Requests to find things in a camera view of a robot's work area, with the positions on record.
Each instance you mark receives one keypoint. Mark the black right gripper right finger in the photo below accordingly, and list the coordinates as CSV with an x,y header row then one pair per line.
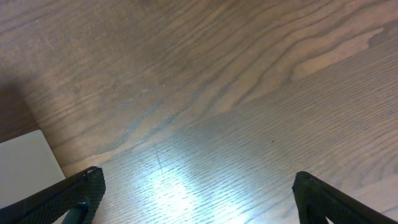
x,y
320,203

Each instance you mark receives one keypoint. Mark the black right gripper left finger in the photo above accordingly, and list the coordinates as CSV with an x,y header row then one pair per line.
x,y
76,198

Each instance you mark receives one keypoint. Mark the white cardboard box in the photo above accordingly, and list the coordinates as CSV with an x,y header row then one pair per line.
x,y
28,166

